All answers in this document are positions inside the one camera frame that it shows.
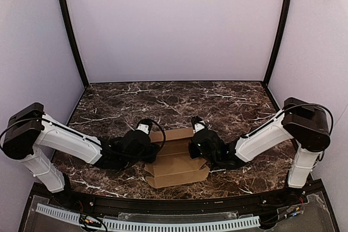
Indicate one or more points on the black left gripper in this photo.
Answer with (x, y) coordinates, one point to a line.
(153, 150)

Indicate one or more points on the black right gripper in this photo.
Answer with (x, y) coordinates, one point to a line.
(194, 148)

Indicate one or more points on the brown cardboard box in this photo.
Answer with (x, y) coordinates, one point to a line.
(173, 165)

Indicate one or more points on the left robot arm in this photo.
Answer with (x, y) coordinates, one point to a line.
(31, 128)

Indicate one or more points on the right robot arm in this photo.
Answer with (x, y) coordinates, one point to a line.
(310, 125)

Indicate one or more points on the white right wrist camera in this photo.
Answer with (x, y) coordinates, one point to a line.
(198, 124)

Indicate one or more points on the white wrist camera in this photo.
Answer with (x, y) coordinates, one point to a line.
(198, 124)
(145, 125)

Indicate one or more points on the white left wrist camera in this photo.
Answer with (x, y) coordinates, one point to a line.
(145, 125)

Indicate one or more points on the white slotted cable duct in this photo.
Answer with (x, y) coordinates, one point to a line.
(138, 222)

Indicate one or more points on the black front table rail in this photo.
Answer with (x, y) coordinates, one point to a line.
(260, 203)

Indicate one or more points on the black left frame post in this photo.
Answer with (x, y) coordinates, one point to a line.
(73, 43)

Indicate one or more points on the black frame post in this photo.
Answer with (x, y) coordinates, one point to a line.
(73, 43)
(277, 42)

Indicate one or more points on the black right frame post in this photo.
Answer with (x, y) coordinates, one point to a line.
(277, 42)

